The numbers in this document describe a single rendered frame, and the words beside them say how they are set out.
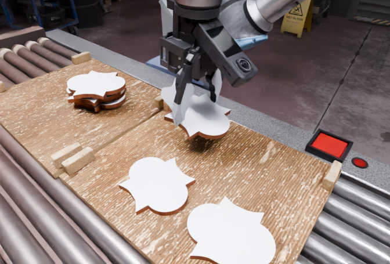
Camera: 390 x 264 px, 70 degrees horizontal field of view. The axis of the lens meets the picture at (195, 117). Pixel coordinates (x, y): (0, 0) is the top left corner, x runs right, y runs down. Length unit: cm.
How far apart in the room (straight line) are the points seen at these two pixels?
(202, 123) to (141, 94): 30
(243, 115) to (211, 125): 22
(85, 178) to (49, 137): 17
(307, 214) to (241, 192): 11
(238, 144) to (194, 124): 13
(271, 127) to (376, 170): 23
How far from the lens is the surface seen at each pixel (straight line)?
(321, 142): 67
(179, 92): 46
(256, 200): 51
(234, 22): 89
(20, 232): 56
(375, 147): 235
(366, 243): 54
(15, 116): 80
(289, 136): 69
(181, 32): 48
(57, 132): 70
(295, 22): 409
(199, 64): 46
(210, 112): 55
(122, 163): 57
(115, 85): 69
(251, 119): 71
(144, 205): 48
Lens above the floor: 133
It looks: 36 degrees down
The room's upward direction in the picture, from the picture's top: straight up
